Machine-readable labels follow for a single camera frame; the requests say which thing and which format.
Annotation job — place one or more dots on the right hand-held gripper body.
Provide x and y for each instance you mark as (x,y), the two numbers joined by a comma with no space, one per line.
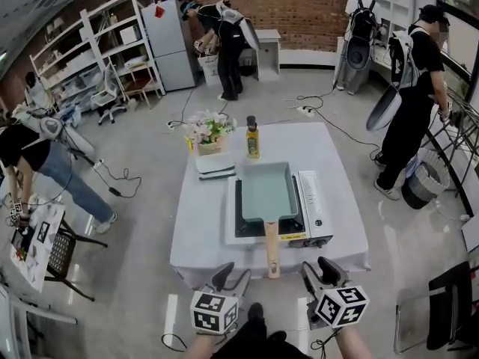
(342,307)

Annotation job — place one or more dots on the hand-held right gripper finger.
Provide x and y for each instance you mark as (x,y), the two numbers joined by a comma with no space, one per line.
(310,279)
(333,273)

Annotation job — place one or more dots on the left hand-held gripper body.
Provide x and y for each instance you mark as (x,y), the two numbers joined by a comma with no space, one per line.
(213,312)

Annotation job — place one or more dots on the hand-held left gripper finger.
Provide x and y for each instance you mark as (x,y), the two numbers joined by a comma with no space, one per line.
(222,275)
(243,282)

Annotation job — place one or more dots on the white portable gas stove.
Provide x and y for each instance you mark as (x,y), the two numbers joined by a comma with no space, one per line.
(318,200)

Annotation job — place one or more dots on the person's left forearm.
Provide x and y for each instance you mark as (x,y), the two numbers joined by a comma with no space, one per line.
(202,350)

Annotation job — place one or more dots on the person's right forearm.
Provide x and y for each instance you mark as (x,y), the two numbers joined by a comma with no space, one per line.
(355,346)

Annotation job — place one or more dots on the person's legs and shoes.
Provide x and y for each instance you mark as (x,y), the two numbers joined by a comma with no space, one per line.
(254,339)

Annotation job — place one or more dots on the white green-edged plate stack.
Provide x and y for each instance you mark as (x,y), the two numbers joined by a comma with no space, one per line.
(215,163)

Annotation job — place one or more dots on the white tablecloth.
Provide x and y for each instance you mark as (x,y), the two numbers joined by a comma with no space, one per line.
(337,155)

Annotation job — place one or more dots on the grey laundry basket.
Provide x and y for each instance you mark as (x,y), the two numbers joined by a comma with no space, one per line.
(423,189)

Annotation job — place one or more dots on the olive oil bottle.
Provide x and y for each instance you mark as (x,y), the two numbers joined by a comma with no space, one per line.
(252,144)

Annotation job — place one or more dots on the white flat board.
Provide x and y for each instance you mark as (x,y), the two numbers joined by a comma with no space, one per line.
(472,234)

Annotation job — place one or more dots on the pink flower bouquet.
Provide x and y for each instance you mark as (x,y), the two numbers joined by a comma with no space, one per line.
(209,129)

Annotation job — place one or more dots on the white power strip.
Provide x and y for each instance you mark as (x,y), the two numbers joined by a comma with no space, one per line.
(171,125)
(305,110)

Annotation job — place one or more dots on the black mesh chair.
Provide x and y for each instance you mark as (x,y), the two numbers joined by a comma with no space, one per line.
(60,251)

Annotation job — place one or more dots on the patterned cloth table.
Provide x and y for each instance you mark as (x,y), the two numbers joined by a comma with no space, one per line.
(37,260)

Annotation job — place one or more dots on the metal drying rack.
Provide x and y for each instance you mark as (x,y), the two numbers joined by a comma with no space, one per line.
(462,125)

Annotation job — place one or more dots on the white storage bin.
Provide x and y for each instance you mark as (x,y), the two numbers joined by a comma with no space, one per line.
(209,71)

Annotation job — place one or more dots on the wooden stool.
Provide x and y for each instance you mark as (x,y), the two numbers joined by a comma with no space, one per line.
(136,84)

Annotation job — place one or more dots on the white office chair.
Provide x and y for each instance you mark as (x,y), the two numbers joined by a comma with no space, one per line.
(106,92)

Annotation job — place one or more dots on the white small desk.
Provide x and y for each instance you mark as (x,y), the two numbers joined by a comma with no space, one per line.
(267,56)

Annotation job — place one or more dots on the grey refrigerator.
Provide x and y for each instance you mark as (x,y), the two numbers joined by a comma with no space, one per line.
(168,43)

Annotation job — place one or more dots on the white open shelving rack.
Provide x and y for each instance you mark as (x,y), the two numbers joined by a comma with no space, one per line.
(80,60)

